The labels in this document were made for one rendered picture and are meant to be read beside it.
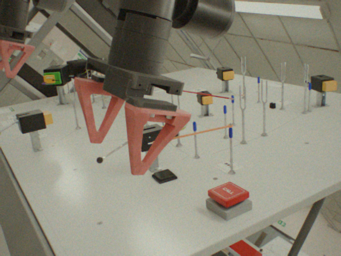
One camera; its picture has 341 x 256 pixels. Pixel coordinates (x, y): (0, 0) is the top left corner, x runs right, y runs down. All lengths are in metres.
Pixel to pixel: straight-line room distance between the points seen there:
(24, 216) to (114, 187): 0.17
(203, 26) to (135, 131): 0.15
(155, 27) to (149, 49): 0.02
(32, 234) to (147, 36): 0.42
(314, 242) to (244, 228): 12.03
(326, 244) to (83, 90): 12.20
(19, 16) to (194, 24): 0.49
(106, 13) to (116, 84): 1.46
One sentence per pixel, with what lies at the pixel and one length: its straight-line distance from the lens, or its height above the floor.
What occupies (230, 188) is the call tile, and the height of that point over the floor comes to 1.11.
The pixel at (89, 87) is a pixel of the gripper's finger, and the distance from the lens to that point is 0.43.
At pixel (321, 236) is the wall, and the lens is 12.62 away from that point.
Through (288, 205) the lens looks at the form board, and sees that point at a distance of 0.66.
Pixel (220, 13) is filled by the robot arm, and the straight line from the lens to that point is 0.42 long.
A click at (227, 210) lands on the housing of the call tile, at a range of 0.61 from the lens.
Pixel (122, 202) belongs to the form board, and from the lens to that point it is 0.69.
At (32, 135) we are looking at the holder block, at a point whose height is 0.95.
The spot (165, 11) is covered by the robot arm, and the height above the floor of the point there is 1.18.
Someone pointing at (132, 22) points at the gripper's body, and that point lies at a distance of 0.37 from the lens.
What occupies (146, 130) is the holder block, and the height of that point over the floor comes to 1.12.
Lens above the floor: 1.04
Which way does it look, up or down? 8 degrees up
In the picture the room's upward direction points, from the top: 36 degrees clockwise
